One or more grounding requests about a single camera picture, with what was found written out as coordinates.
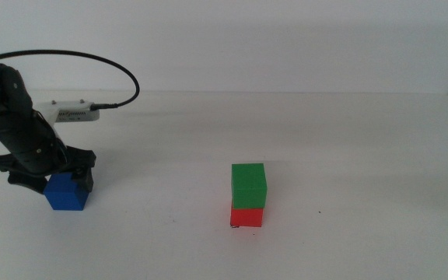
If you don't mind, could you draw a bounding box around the blue cube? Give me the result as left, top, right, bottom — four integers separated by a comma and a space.
44, 172, 90, 212

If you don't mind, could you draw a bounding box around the green cube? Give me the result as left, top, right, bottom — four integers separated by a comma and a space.
231, 163, 268, 209

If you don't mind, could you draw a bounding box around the red cube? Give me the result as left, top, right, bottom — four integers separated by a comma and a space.
229, 201, 264, 228

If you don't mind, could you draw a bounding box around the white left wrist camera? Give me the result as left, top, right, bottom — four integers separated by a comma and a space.
33, 100, 101, 124

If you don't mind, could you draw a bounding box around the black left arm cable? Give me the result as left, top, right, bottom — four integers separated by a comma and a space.
0, 49, 141, 110

